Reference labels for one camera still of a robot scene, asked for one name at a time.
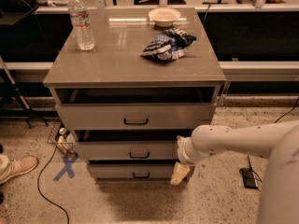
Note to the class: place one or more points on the black power adapter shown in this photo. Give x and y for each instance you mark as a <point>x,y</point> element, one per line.
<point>249,179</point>

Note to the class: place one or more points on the clear plastic water bottle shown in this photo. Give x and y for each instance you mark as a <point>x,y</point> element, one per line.
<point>80,20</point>

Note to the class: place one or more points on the grey drawer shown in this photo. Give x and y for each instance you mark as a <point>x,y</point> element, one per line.
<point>129,144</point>
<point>136,108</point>
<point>136,169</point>

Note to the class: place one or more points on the black tripod stand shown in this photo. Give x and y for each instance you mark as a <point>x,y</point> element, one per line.
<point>9,80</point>

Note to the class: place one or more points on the wire basket with items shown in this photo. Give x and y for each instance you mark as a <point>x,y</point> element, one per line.
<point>61,138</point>

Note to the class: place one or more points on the blue tape cross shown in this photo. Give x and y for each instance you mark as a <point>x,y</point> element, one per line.
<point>67,169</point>

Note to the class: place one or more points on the blue white chip bag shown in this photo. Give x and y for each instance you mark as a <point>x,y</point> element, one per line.
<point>169,45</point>

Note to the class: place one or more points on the tan shoe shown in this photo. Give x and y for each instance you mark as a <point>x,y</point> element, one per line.
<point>12,168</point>

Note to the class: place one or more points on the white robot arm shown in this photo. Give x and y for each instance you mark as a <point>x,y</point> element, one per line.
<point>276,142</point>

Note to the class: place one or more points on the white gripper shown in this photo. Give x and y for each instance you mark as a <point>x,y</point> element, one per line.
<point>185,153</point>

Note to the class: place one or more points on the white paper bowl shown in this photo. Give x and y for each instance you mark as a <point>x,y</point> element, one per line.
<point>164,16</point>

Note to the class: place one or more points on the grey drawer cabinet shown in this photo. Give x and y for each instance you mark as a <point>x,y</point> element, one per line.
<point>121,35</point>

